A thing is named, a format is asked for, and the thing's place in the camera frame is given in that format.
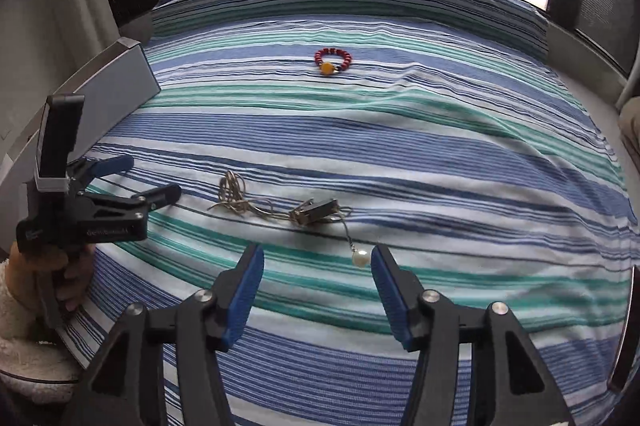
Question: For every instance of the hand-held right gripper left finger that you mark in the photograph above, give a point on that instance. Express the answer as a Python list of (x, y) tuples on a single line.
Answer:
[(245, 291)]

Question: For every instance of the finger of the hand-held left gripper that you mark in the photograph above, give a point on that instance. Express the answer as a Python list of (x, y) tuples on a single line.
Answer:
[(162, 196), (112, 164)]

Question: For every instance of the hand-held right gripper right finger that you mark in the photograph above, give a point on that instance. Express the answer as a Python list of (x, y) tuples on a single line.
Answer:
[(387, 301)]

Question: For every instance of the white jewelry box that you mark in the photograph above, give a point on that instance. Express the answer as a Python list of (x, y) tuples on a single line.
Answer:
[(125, 90)]

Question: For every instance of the person's left hand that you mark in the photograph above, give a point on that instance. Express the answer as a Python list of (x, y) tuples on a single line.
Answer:
[(75, 276)]

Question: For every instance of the blue green striped bedsheet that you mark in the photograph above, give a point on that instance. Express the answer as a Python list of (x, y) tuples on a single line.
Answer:
[(400, 130)]

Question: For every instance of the beige pillow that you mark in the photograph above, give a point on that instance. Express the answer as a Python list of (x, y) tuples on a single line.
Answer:
[(632, 118)]

